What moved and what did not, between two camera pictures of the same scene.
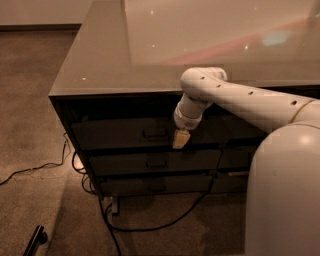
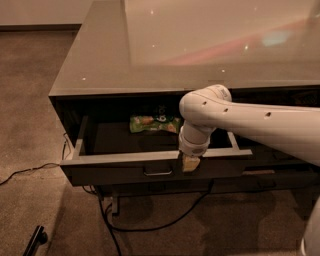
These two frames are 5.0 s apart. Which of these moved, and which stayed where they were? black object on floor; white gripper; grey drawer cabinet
Moved: white gripper
Stayed: grey drawer cabinet; black object on floor
